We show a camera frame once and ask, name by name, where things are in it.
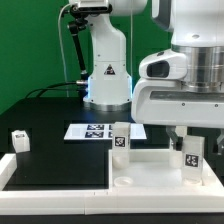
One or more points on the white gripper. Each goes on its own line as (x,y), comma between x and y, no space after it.
(181,88)

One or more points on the white square tabletop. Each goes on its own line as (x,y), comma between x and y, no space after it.
(149,172)

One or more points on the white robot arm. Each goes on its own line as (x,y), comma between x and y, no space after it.
(194,24)

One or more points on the white U-shaped obstacle fence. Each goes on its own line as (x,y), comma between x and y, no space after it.
(88,202)

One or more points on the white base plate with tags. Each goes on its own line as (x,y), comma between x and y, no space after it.
(100,131)

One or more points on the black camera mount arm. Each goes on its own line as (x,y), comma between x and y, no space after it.
(74,31)

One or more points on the camera on mount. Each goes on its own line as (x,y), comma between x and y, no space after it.
(91,6)

